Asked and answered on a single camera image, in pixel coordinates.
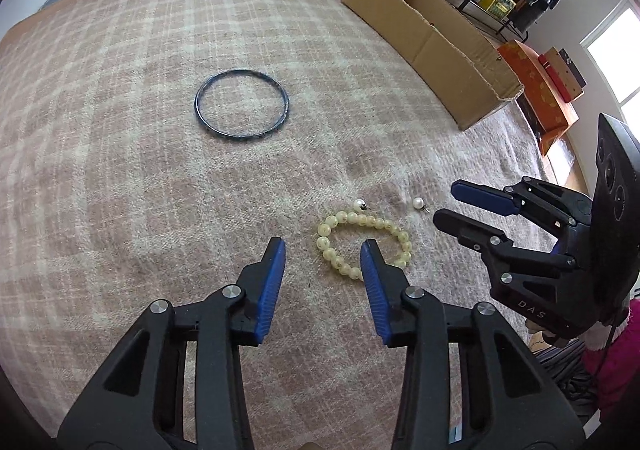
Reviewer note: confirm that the dark striped cloth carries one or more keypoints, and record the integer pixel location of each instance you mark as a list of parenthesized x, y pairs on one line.
[(570, 380)]

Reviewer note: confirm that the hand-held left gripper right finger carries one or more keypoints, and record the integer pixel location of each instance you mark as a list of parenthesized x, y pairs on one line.
[(374, 290)]

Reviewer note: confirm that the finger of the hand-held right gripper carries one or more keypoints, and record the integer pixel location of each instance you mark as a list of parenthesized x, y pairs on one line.
[(465, 230), (480, 196)]

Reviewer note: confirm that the dark blue box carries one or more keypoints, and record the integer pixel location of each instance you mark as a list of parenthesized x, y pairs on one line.
[(572, 68)]

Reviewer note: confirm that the pearl earring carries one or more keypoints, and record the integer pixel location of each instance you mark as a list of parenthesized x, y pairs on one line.
[(417, 203), (358, 204)]

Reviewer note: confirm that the pink plaid blanket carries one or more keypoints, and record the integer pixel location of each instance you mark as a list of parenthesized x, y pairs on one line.
[(125, 180)]

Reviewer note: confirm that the person's right forearm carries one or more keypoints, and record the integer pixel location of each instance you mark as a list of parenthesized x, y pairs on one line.
[(620, 360)]

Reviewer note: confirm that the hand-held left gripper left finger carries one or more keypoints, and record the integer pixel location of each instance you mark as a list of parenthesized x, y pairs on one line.
[(270, 290)]

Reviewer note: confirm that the cardboard box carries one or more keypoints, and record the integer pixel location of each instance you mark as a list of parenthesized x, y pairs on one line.
[(450, 75)]

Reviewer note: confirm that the dark metal bangle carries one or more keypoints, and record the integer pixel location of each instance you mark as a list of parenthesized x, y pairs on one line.
[(196, 105)]

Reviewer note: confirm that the window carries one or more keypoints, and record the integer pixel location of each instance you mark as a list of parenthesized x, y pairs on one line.
[(615, 70)]

